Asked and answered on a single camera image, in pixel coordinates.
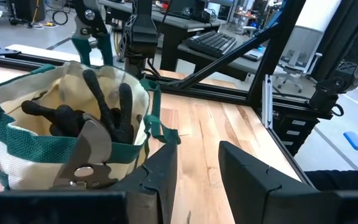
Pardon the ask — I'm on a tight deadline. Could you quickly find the beige and green gardening bag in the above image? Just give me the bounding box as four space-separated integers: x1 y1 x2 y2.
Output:
0 60 181 191

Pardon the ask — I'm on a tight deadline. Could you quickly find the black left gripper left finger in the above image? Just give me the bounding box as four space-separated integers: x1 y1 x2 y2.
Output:
109 140 179 224

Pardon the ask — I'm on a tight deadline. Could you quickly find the grey power box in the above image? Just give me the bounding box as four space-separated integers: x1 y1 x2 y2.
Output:
242 46 264 62

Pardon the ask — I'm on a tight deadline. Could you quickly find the coiled black cable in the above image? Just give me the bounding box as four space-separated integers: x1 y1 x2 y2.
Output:
52 10 69 26

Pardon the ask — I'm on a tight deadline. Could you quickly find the black equipment box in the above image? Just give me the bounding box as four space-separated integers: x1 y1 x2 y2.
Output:
12 0 46 22

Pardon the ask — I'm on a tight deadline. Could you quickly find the black computer keyboard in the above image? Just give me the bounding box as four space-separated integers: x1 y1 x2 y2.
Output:
185 30 237 59

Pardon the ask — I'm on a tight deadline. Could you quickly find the black drawer unit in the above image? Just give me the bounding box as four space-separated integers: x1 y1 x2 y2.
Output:
273 111 320 157

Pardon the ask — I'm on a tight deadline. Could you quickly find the black stool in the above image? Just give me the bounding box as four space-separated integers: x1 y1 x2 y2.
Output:
303 169 358 192

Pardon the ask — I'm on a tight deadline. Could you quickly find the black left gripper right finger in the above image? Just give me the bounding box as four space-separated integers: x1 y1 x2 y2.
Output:
218 141 338 224

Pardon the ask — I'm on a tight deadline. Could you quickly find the black garden glove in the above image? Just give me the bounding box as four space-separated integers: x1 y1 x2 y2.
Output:
21 68 135 144

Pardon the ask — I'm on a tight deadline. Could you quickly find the white mesh office chair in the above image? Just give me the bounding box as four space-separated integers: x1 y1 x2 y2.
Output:
272 26 323 94

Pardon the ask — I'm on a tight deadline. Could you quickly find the plain white column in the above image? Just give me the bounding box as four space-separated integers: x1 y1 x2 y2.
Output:
293 0 343 35

